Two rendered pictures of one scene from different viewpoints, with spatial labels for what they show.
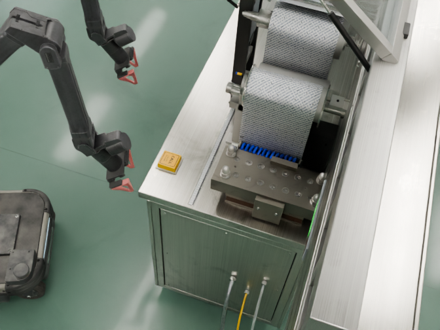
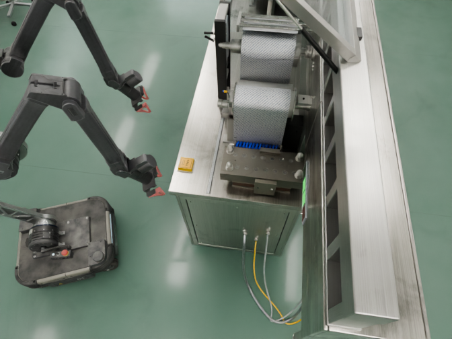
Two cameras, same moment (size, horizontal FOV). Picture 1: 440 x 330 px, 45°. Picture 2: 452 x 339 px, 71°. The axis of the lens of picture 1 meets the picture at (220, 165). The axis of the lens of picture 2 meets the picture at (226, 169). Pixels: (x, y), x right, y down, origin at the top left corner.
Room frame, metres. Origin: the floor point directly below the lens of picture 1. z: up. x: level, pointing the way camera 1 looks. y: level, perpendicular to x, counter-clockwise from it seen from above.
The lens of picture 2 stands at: (0.28, 0.06, 2.29)
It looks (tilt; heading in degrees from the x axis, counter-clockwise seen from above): 58 degrees down; 355
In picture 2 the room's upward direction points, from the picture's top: 2 degrees counter-clockwise
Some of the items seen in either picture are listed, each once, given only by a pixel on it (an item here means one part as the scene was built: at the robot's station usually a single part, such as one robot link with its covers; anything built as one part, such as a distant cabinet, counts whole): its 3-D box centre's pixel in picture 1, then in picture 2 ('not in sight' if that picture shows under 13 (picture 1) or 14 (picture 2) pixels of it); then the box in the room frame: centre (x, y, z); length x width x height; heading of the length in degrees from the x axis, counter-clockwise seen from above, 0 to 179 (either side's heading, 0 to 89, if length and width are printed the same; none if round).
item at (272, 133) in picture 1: (273, 134); (258, 132); (1.19, -0.17, 1.11); 0.23 x 0.01 x 0.18; 75
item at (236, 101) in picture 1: (236, 114); (228, 121); (1.32, -0.05, 1.05); 0.06 x 0.05 x 0.31; 75
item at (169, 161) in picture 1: (169, 161); (185, 164); (1.18, 0.19, 0.91); 0.07 x 0.07 x 0.02; 75
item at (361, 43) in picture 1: (355, 42); (306, 52); (1.45, -0.42, 1.34); 0.07 x 0.07 x 0.07; 75
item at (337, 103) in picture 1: (339, 103); (305, 99); (1.20, -0.36, 1.28); 0.06 x 0.05 x 0.02; 75
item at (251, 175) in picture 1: (272, 183); (264, 167); (1.06, -0.19, 1.00); 0.40 x 0.16 x 0.06; 75
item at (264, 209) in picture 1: (267, 211); (264, 187); (0.97, -0.18, 0.97); 0.10 x 0.03 x 0.11; 75
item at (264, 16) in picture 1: (266, 19); (237, 46); (1.53, -0.12, 1.34); 0.06 x 0.06 x 0.06; 75
